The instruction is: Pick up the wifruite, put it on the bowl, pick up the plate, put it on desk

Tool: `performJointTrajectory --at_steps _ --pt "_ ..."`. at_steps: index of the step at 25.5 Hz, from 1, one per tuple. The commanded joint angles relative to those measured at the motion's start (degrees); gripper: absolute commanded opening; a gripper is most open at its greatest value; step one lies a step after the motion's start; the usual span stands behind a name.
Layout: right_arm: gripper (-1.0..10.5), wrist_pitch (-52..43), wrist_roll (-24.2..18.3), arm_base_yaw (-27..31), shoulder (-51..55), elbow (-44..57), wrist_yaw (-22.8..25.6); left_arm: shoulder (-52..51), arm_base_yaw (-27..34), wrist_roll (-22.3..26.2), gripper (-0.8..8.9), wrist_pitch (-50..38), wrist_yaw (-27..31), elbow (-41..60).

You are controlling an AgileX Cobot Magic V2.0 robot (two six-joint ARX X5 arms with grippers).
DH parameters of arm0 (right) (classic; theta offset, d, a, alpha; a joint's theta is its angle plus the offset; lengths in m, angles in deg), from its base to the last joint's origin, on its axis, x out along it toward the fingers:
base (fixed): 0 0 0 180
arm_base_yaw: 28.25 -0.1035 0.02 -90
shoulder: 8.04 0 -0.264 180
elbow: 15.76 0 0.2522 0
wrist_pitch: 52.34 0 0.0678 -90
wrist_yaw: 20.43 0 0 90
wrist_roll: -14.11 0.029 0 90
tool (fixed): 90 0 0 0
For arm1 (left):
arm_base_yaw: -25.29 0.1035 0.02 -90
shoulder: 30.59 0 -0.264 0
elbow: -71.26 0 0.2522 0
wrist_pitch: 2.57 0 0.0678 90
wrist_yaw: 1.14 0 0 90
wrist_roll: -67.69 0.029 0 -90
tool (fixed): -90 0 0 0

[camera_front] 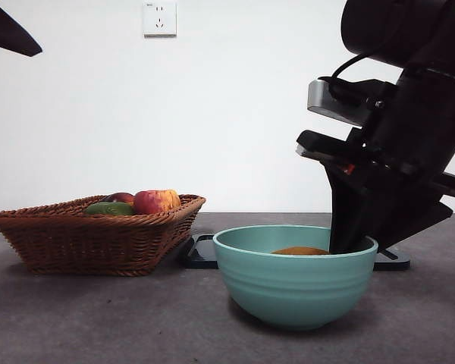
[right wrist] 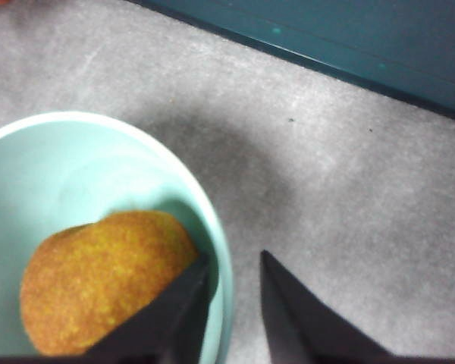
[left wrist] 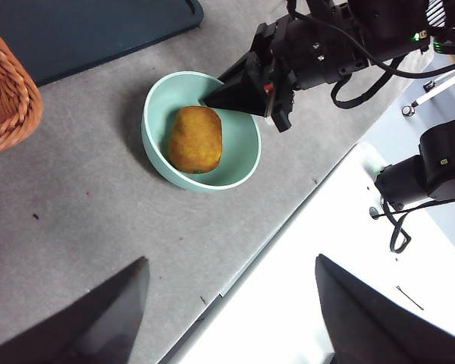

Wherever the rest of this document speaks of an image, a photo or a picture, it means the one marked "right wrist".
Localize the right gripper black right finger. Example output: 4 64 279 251
260 249 391 364

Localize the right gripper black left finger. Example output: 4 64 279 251
85 251 212 364

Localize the orange-brown kiwi fruit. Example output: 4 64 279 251
20 210 199 356

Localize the teal ceramic bowl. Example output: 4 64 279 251
0 111 234 364

